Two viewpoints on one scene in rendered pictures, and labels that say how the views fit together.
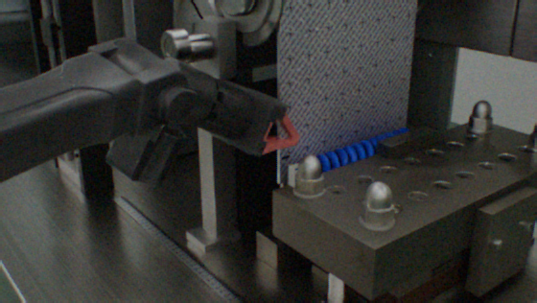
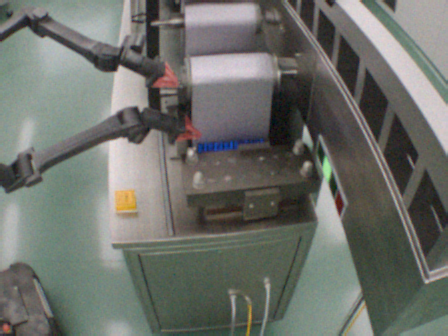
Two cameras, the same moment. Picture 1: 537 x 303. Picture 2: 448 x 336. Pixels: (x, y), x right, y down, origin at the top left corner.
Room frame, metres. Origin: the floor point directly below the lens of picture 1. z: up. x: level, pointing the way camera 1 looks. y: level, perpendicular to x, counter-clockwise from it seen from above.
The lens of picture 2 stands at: (-0.28, -0.59, 2.08)
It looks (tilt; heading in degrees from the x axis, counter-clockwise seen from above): 46 degrees down; 27
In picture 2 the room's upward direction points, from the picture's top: 2 degrees clockwise
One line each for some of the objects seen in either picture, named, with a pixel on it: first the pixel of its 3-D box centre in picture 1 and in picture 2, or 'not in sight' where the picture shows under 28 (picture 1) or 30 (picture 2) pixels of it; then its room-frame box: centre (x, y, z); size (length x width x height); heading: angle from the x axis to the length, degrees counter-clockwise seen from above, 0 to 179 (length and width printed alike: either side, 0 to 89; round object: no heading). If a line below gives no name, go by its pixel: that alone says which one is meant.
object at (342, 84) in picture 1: (349, 95); (231, 122); (0.73, -0.10, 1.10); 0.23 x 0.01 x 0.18; 128
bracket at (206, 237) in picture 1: (207, 138); (176, 120); (0.70, 0.09, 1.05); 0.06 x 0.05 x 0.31; 128
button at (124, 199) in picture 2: not in sight; (124, 200); (0.43, 0.12, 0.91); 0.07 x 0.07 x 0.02; 38
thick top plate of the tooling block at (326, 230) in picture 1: (435, 189); (251, 173); (0.66, -0.20, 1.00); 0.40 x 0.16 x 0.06; 128
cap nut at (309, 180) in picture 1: (309, 174); (191, 154); (0.59, -0.04, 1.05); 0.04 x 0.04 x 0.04
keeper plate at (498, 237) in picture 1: (504, 240); (261, 204); (0.59, -0.27, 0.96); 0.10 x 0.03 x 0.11; 128
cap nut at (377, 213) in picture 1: (378, 202); (199, 178); (0.52, -0.10, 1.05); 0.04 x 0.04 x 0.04
